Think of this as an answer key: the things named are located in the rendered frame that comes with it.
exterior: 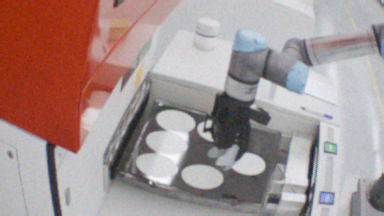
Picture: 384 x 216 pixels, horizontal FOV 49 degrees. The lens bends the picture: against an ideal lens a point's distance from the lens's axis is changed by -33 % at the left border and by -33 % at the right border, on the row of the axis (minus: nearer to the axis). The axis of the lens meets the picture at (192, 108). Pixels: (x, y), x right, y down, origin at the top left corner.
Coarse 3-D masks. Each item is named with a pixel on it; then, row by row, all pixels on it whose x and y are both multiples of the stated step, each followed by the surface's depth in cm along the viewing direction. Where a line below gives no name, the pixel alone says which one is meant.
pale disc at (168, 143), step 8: (152, 136) 151; (160, 136) 152; (168, 136) 153; (176, 136) 153; (152, 144) 148; (160, 144) 149; (168, 144) 150; (176, 144) 150; (184, 144) 151; (160, 152) 146; (168, 152) 147; (176, 152) 147
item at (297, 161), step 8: (288, 152) 161; (296, 152) 159; (304, 152) 160; (288, 160) 155; (296, 160) 156; (304, 160) 156; (288, 168) 151; (296, 168) 152; (304, 168) 152; (296, 176) 148; (304, 176) 149; (280, 192) 143; (288, 192) 141; (280, 208) 134; (288, 208) 134
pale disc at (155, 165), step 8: (144, 160) 142; (152, 160) 142; (160, 160) 143; (168, 160) 144; (144, 168) 139; (152, 168) 140; (160, 168) 140; (168, 168) 141; (176, 168) 142; (152, 176) 137; (160, 176) 137; (168, 176) 138
